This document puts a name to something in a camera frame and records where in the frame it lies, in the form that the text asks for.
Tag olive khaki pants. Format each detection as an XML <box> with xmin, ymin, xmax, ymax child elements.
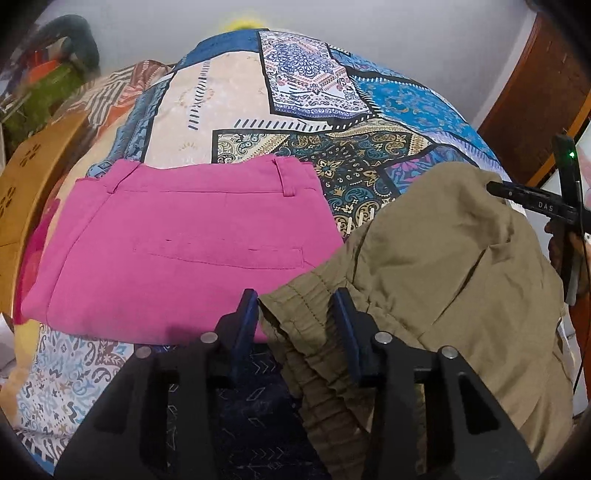
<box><xmin>260</xmin><ymin>162</ymin><xmax>573</xmax><ymax>479</ymax></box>

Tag person right hand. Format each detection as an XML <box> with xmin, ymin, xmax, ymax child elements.
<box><xmin>544</xmin><ymin>219</ymin><xmax>590</xmax><ymax>273</ymax></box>

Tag brown wooden door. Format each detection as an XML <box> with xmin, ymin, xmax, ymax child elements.
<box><xmin>479</xmin><ymin>15</ymin><xmax>590</xmax><ymax>186</ymax></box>

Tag yellow curved headboard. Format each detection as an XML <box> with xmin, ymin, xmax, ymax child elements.
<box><xmin>222</xmin><ymin>16</ymin><xmax>267</xmax><ymax>32</ymax></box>

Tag pink folded pants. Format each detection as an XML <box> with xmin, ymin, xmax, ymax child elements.
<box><xmin>22</xmin><ymin>155</ymin><xmax>342</xmax><ymax>345</ymax></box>

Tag grey stuffed pillow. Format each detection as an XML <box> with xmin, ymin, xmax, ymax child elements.
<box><xmin>32</xmin><ymin>14</ymin><xmax>100</xmax><ymax>77</ymax></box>

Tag green storage box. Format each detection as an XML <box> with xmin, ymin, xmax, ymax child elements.
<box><xmin>1</xmin><ymin>63</ymin><xmax>83</xmax><ymax>152</ymax></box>

